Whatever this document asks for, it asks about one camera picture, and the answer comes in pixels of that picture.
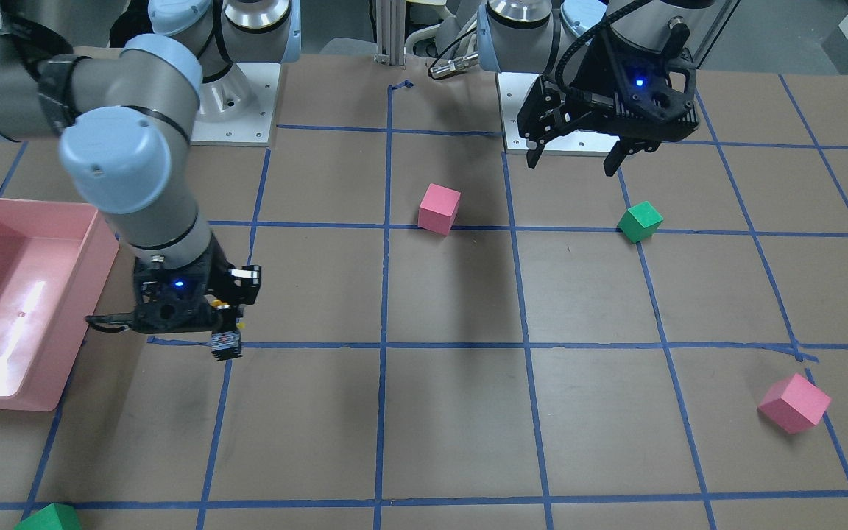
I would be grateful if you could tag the green cube near bin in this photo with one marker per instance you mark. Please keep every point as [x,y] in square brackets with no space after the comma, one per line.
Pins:
[54,516]

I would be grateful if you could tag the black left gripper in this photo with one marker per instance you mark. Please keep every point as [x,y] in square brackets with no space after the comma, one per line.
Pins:
[590,76]

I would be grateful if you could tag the green cube far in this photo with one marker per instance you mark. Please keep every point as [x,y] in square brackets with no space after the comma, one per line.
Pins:
[640,222]

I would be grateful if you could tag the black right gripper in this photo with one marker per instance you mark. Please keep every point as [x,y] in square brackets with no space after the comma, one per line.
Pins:
[244,284]

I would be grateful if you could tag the pink cube far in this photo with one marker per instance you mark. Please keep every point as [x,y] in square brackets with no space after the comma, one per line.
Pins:
[794,404]

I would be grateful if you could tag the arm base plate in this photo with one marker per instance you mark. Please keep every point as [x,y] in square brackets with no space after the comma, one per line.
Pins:
[239,107]
[512,90]

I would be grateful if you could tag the pink cube centre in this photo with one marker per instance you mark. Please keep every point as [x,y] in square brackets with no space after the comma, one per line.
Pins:
[438,209]

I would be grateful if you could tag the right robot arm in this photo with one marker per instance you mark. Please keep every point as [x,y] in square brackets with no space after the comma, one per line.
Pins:
[125,126]

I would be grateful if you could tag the aluminium frame post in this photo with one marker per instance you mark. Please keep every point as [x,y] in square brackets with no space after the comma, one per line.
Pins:
[390,32]

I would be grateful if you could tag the pink plastic bin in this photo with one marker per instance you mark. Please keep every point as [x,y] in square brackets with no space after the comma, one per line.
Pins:
[54,260]

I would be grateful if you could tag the pink cube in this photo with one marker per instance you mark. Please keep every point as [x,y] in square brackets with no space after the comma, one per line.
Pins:
[438,209]
[794,404]

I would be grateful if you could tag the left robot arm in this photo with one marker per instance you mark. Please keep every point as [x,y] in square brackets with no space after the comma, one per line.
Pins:
[537,37]

